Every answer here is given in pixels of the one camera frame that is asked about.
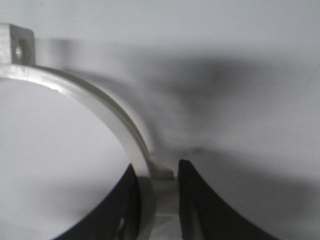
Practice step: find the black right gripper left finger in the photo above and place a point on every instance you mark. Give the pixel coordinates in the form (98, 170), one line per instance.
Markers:
(115, 218)

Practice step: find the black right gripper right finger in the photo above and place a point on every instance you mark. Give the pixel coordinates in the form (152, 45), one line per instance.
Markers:
(204, 215)

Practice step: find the white half pipe clamp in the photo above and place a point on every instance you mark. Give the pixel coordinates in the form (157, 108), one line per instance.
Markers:
(158, 187)

